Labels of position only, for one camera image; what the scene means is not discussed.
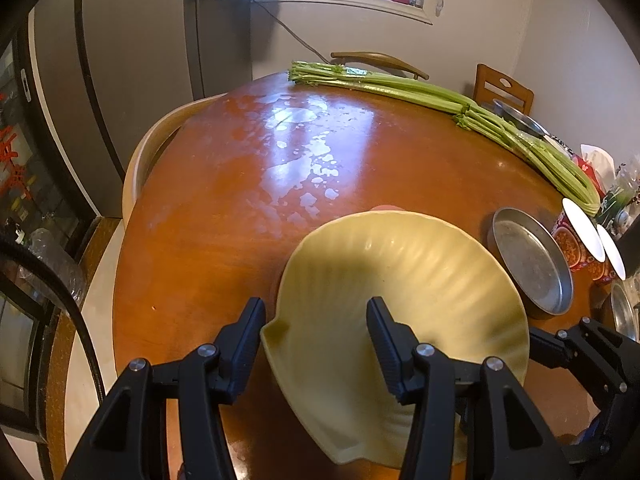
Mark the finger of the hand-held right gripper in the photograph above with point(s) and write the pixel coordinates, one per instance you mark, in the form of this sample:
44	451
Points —
607	435
600	355

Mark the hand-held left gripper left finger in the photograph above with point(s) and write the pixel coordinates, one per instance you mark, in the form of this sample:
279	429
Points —
247	340

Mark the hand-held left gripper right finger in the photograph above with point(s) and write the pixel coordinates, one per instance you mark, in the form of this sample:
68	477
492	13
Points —
385	340

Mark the steel bowl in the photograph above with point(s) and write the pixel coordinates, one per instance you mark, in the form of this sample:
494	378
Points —
625	310

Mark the yellow shell-shaped plate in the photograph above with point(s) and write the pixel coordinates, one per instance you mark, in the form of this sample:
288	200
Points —
340	285

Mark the white bowl with red pattern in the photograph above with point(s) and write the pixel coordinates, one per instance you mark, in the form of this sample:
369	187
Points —
582	227

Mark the round steel plate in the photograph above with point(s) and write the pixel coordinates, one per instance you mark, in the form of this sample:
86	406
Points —
532	265

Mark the green label plastic bottle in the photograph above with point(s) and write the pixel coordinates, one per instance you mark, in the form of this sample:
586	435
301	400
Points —
614	205

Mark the red and white plastic bag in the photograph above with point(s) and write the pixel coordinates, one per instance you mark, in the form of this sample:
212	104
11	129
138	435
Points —
597	165

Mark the clear empty plastic bottle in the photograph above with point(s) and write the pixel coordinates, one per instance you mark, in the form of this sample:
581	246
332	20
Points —
55	270

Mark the light curved wooden chair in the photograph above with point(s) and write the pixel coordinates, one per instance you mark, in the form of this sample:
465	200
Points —
145	160

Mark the thick celery bunch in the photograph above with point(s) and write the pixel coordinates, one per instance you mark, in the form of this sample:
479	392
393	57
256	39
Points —
540	152

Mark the steel pot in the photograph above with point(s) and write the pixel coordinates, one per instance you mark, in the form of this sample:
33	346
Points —
517	117

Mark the long celery bunch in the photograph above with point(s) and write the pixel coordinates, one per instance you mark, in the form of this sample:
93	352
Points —
380	82

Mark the square-backed wooden chair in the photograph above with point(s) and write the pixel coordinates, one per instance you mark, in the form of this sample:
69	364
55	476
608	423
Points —
500	90

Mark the dark curved wooden chair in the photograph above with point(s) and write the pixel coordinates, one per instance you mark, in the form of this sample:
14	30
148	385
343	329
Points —
380	59

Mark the dark glass door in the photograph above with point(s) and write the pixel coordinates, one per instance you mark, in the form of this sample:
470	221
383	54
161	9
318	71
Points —
30	160

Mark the grey refrigerator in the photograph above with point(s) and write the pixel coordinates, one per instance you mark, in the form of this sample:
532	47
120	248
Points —
140	35

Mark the white window sill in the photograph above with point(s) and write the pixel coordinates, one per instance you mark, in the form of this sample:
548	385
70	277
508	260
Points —
350	2

